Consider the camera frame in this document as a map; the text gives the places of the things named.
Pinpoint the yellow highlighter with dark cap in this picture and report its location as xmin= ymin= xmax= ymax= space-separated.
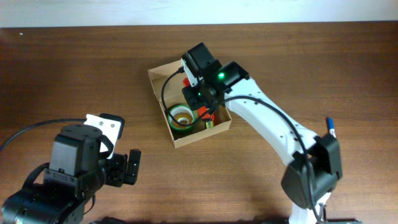
xmin=204 ymin=119 xmax=214 ymax=129

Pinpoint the green tape roll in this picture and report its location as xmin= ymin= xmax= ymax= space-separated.
xmin=167 ymin=105 xmax=195 ymax=133

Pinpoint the yellow clear tape roll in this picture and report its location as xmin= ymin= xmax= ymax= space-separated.
xmin=174 ymin=113 xmax=193 ymax=124

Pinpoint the brown cardboard box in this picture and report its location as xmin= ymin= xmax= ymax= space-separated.
xmin=148 ymin=60 xmax=232 ymax=148

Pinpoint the orange utility knife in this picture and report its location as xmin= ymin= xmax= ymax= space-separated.
xmin=183 ymin=78 xmax=190 ymax=87

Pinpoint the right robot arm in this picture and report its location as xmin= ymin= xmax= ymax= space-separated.
xmin=181 ymin=43 xmax=343 ymax=223

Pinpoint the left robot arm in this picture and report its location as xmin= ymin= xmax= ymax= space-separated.
xmin=1 ymin=113 xmax=141 ymax=223

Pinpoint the blue whiteboard marker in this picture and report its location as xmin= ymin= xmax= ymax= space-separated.
xmin=326 ymin=117 xmax=336 ymax=138

